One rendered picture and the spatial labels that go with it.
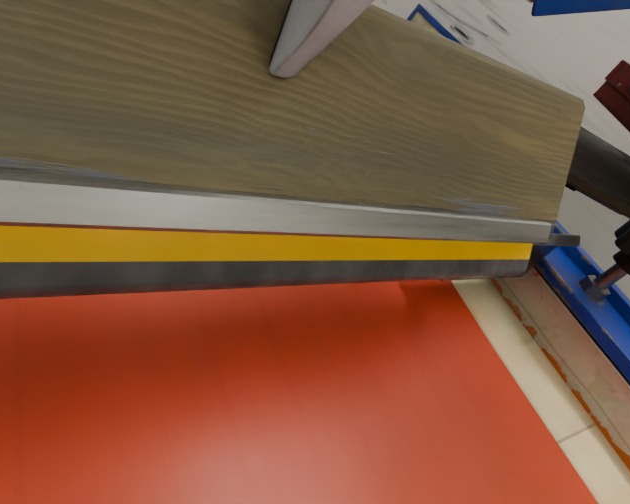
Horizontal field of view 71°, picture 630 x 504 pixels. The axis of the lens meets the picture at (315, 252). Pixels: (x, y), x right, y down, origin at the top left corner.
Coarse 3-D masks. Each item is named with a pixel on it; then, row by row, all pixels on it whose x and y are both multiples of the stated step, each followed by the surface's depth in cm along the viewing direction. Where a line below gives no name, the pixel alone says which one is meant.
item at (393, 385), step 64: (192, 320) 21; (256, 320) 22; (320, 320) 24; (384, 320) 27; (448, 320) 30; (256, 384) 20; (320, 384) 21; (384, 384) 23; (448, 384) 26; (512, 384) 28; (256, 448) 18; (320, 448) 19; (384, 448) 21; (448, 448) 22; (512, 448) 24
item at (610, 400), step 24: (504, 288) 35; (528, 288) 33; (552, 288) 32; (528, 312) 33; (552, 312) 32; (552, 336) 32; (576, 336) 30; (552, 360) 32; (576, 360) 30; (600, 360) 29; (576, 384) 30; (600, 384) 29; (624, 384) 28; (600, 408) 29; (624, 408) 28; (624, 432) 28; (624, 456) 28
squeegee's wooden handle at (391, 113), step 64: (0, 0) 9; (64, 0) 10; (128, 0) 10; (192, 0) 11; (256, 0) 12; (0, 64) 9; (64, 64) 10; (128, 64) 10; (192, 64) 11; (256, 64) 12; (320, 64) 13; (384, 64) 15; (448, 64) 16; (0, 128) 9; (64, 128) 10; (128, 128) 11; (192, 128) 12; (256, 128) 13; (320, 128) 14; (384, 128) 15; (448, 128) 17; (512, 128) 20; (576, 128) 23; (256, 192) 13; (320, 192) 15; (384, 192) 16; (448, 192) 18; (512, 192) 21
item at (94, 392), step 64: (0, 320) 17; (64, 320) 18; (128, 320) 19; (0, 384) 15; (64, 384) 16; (128, 384) 17; (192, 384) 18; (0, 448) 14; (64, 448) 15; (128, 448) 16; (192, 448) 17
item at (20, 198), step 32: (0, 192) 9; (32, 192) 9; (64, 192) 9; (96, 192) 10; (128, 192) 10; (160, 192) 10; (192, 192) 11; (224, 192) 12; (0, 224) 9; (32, 224) 9; (64, 224) 9; (96, 224) 10; (128, 224) 10; (160, 224) 11; (192, 224) 11; (224, 224) 11; (256, 224) 12; (288, 224) 13; (320, 224) 13; (352, 224) 14; (384, 224) 15; (416, 224) 16; (448, 224) 17; (480, 224) 18; (512, 224) 19; (544, 224) 21
